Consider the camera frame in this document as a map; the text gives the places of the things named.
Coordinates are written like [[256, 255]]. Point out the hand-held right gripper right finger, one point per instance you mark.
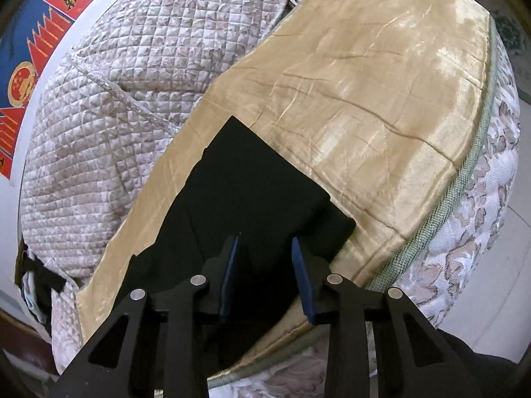
[[302, 275]]

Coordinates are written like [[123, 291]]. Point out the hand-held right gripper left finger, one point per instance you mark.
[[229, 275]]

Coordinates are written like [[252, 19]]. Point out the black pants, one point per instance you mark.
[[249, 182]]

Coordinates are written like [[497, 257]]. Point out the floral mattress with green piping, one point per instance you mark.
[[477, 224]]

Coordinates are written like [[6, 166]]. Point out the black cloth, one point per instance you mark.
[[43, 271]]

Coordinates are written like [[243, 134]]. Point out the gold satin bed sheet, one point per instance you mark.
[[352, 91]]

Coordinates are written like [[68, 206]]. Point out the light blue cloth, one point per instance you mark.
[[35, 298]]

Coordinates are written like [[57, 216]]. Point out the person's dark clothing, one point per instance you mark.
[[481, 365]]

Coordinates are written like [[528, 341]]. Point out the quilted floral comforter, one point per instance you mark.
[[145, 70]]

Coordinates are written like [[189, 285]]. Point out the dark wooden bed frame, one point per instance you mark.
[[25, 340]]

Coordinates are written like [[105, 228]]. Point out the red and blue wall poster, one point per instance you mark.
[[37, 49]]

